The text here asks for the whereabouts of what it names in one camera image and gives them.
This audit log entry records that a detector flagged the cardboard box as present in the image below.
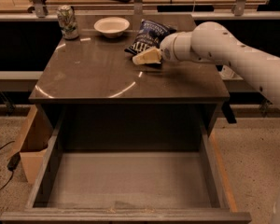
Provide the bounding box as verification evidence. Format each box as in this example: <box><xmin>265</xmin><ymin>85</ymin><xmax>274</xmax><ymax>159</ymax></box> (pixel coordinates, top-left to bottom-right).
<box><xmin>7</xmin><ymin>105</ymin><xmax>53</xmax><ymax>184</ymax></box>

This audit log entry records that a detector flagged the open grey top drawer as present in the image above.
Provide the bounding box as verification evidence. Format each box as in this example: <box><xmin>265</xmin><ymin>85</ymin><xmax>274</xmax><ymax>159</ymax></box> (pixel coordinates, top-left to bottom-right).
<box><xmin>2</xmin><ymin>105</ymin><xmax>251</xmax><ymax>224</ymax></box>

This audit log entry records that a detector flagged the grey drawer cabinet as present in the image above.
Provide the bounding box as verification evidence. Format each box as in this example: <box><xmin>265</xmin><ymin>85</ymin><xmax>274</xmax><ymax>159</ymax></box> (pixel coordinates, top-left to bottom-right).
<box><xmin>30</xmin><ymin>17</ymin><xmax>229</xmax><ymax>151</ymax></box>

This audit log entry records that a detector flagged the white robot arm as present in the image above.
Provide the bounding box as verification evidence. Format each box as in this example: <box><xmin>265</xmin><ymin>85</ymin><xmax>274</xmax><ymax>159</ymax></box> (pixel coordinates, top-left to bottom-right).
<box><xmin>133</xmin><ymin>21</ymin><xmax>280</xmax><ymax>110</ymax></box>

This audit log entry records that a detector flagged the white paper bowl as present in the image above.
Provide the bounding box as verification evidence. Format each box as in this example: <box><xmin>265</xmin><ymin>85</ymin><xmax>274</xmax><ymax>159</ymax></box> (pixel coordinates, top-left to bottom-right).
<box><xmin>94</xmin><ymin>17</ymin><xmax>130</xmax><ymax>38</ymax></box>

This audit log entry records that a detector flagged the black power adapter cable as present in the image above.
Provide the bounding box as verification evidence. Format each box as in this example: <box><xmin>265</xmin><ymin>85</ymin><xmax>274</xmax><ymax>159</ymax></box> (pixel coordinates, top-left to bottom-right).
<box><xmin>0</xmin><ymin>121</ymin><xmax>21</xmax><ymax>201</ymax></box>

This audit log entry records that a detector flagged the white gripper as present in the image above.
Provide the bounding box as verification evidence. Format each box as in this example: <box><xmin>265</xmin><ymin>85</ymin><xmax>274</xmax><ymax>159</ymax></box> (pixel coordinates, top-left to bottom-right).
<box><xmin>133</xmin><ymin>32</ymin><xmax>196</xmax><ymax>65</ymax></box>

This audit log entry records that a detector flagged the blue chip bag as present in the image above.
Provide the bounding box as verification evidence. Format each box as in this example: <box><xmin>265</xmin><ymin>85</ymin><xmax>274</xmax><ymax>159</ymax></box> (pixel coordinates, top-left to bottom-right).
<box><xmin>124</xmin><ymin>20</ymin><xmax>176</xmax><ymax>56</ymax></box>

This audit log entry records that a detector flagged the green white soda can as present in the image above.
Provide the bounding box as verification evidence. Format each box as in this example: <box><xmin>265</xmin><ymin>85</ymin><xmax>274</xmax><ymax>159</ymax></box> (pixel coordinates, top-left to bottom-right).
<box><xmin>57</xmin><ymin>5</ymin><xmax>78</xmax><ymax>40</ymax></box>

